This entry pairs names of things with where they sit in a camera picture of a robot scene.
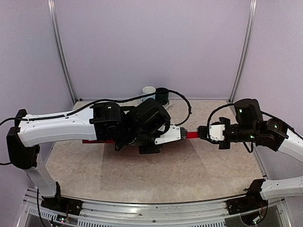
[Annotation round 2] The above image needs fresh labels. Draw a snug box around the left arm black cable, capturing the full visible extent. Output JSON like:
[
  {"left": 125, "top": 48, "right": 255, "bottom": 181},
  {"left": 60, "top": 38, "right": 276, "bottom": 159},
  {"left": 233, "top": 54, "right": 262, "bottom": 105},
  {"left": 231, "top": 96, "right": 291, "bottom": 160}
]
[{"left": 0, "top": 88, "right": 192, "bottom": 166}]

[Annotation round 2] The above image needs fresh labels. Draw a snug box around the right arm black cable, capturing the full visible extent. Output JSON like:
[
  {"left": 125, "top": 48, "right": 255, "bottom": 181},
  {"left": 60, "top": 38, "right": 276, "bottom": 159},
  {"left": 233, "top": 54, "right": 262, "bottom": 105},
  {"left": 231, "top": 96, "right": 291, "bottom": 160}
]
[{"left": 205, "top": 104, "right": 303, "bottom": 154}]

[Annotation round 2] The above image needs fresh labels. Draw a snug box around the red and wood picture frame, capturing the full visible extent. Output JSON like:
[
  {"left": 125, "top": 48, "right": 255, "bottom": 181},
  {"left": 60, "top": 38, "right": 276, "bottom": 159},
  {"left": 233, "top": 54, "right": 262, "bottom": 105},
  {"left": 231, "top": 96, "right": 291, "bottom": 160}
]
[{"left": 82, "top": 131, "right": 198, "bottom": 144}]

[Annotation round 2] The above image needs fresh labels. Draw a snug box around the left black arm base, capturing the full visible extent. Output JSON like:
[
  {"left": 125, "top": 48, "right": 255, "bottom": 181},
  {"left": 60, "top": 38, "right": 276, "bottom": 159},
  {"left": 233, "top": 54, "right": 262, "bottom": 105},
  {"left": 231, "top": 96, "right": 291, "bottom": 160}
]
[{"left": 41, "top": 182, "right": 83, "bottom": 216}]

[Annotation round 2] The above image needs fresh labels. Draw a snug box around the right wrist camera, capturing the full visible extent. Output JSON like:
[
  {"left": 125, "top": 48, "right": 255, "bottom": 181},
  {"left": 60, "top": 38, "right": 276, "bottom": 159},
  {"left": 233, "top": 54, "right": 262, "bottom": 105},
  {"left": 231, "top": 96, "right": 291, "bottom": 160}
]
[{"left": 197, "top": 124, "right": 225, "bottom": 143}]

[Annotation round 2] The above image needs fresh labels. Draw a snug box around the light blue mug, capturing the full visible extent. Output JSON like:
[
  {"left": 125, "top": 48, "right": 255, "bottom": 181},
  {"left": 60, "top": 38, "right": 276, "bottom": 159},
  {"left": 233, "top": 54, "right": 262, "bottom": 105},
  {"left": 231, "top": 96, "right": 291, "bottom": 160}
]
[{"left": 142, "top": 86, "right": 156, "bottom": 98}]

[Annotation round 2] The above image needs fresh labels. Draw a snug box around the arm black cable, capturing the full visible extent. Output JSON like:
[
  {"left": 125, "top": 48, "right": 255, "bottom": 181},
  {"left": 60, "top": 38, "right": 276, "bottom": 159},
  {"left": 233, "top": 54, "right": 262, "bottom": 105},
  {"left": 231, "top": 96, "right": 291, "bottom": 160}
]
[
  {"left": 205, "top": 104, "right": 303, "bottom": 154},
  {"left": 0, "top": 88, "right": 192, "bottom": 166}
]

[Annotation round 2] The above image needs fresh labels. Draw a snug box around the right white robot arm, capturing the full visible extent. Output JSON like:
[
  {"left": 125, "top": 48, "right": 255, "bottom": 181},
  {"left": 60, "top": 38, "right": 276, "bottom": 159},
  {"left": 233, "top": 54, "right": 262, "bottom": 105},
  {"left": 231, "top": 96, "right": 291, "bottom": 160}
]
[{"left": 207, "top": 98, "right": 303, "bottom": 210}]

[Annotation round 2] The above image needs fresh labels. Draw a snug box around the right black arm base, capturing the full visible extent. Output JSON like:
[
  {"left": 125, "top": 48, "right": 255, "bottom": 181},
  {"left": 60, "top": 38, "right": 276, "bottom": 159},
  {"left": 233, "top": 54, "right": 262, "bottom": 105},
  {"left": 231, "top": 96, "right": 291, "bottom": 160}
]
[{"left": 226, "top": 179, "right": 268, "bottom": 215}]

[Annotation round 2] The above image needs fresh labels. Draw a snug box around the white plate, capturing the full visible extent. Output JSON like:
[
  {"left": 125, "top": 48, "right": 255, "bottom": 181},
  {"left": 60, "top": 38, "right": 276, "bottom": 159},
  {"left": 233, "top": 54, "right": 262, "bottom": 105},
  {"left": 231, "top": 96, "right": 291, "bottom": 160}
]
[{"left": 139, "top": 98, "right": 173, "bottom": 110}]

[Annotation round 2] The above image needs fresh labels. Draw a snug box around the left aluminium corner post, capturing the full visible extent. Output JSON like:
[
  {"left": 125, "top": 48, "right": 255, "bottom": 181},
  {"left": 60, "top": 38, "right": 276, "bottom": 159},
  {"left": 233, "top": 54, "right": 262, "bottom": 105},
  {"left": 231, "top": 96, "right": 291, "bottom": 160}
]
[{"left": 47, "top": 0, "right": 77, "bottom": 104}]

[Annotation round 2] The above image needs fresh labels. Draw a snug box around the dark green mug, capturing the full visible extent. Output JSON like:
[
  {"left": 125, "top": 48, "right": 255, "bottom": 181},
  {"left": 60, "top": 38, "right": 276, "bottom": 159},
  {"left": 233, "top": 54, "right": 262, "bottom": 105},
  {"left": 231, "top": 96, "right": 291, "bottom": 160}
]
[{"left": 155, "top": 87, "right": 169, "bottom": 105}]

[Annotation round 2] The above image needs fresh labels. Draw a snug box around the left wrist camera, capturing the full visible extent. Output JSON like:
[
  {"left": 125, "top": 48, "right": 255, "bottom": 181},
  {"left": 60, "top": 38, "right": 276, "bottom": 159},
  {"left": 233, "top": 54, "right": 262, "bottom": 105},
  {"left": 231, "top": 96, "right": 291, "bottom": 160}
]
[{"left": 154, "top": 125, "right": 187, "bottom": 145}]

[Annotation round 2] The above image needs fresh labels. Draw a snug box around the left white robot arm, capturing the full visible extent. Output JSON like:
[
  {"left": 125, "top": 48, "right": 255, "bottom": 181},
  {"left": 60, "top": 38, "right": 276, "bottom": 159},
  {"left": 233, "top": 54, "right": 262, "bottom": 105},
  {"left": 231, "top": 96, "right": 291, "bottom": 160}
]
[{"left": 6, "top": 98, "right": 171, "bottom": 210}]

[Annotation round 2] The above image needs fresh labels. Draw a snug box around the aluminium corner post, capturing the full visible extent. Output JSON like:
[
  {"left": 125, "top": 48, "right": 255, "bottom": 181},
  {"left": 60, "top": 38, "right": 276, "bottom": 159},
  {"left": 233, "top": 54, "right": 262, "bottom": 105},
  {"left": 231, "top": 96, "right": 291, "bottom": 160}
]
[
  {"left": 229, "top": 0, "right": 257, "bottom": 103},
  {"left": 47, "top": 0, "right": 77, "bottom": 104}
]

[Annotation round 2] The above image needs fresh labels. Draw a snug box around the right aluminium corner post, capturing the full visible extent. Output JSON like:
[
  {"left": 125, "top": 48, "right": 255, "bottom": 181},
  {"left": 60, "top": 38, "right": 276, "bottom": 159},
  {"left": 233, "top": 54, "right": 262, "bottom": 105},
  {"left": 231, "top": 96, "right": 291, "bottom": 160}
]
[{"left": 229, "top": 0, "right": 257, "bottom": 103}]

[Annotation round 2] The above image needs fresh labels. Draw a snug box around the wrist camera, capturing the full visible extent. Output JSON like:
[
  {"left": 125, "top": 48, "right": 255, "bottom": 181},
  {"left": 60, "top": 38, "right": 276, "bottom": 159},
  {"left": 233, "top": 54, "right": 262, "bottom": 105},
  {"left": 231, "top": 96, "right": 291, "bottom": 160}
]
[
  {"left": 154, "top": 125, "right": 187, "bottom": 145},
  {"left": 197, "top": 124, "right": 225, "bottom": 143}
]

